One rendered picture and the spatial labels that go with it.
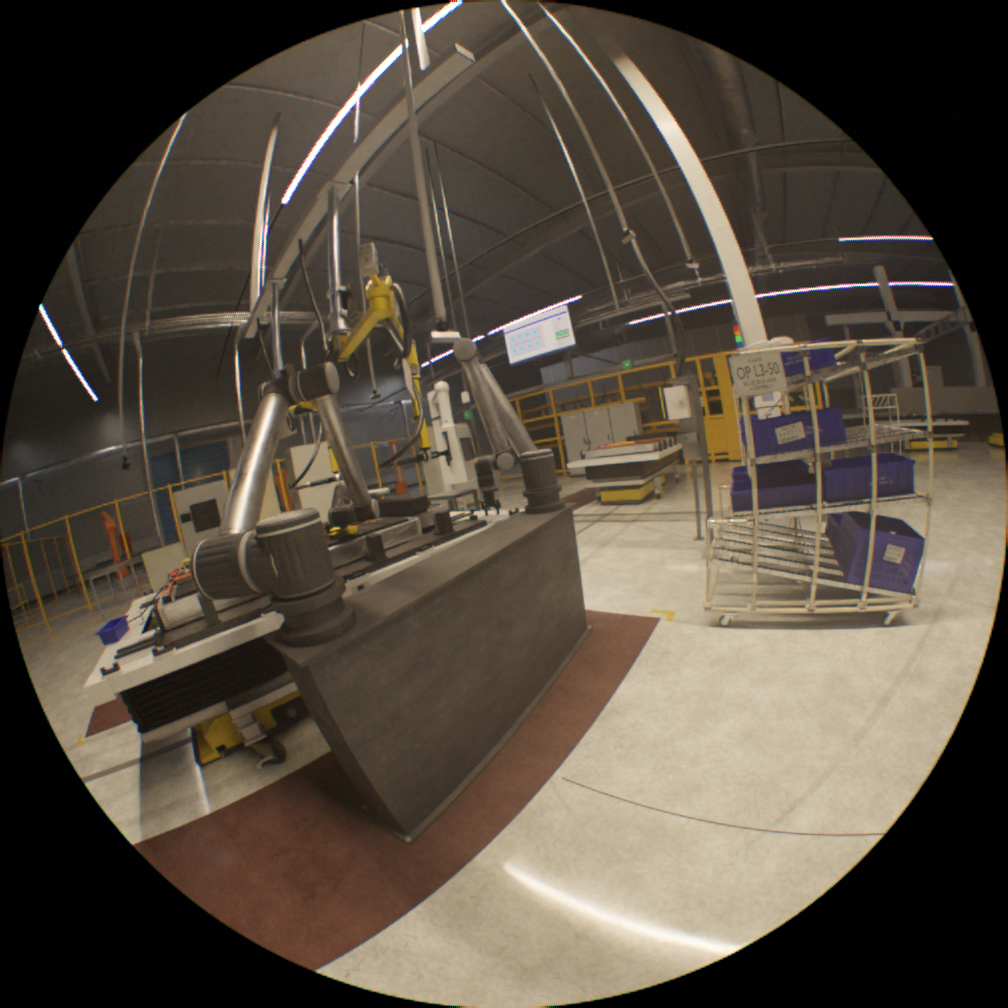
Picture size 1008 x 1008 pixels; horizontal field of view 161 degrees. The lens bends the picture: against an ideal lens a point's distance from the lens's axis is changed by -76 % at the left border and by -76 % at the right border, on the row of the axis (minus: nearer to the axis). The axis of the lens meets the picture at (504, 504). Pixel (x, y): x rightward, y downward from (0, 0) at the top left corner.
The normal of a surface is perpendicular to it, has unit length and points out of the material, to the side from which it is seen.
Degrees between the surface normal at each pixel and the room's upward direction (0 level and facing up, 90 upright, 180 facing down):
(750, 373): 90
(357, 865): 0
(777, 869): 0
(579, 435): 90
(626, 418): 90
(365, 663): 90
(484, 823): 0
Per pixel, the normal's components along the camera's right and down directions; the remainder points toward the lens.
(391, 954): -0.18, -0.97
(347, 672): 0.83, -0.06
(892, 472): -0.61, 0.23
